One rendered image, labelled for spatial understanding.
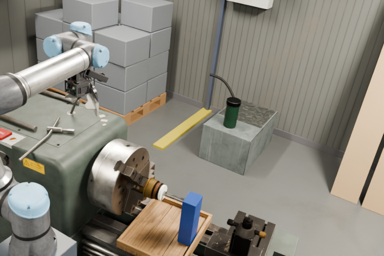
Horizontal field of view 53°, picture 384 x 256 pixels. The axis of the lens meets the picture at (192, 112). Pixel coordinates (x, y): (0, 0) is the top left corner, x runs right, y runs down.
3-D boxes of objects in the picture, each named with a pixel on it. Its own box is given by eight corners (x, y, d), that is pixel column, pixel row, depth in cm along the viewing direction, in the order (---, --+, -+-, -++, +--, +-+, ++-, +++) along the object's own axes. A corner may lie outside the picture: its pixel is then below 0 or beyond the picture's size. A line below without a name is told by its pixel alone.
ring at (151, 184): (137, 182, 165) (156, 189, 162) (148, 171, 172) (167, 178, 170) (136, 199, 169) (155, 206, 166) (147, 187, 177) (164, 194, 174)
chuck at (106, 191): (90, 220, 166) (98, 153, 156) (128, 191, 194) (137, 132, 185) (107, 228, 163) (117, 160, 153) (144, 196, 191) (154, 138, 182)
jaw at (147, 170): (130, 170, 174) (143, 155, 184) (130, 178, 177) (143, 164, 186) (151, 178, 171) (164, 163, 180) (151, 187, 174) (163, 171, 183)
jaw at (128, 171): (122, 181, 170) (113, 170, 159) (127, 171, 172) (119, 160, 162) (143, 190, 166) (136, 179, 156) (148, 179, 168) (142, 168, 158)
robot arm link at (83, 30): (63, 23, 137) (79, 19, 144) (64, 52, 142) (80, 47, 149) (80, 28, 134) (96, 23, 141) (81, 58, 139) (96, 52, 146)
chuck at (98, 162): (83, 217, 167) (91, 151, 157) (122, 188, 195) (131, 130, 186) (90, 220, 166) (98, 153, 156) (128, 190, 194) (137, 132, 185)
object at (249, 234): (232, 234, 145) (233, 228, 144) (238, 221, 152) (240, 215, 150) (252, 242, 142) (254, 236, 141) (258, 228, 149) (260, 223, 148)
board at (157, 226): (116, 247, 166) (116, 240, 164) (156, 199, 196) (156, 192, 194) (179, 275, 156) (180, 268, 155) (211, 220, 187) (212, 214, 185)
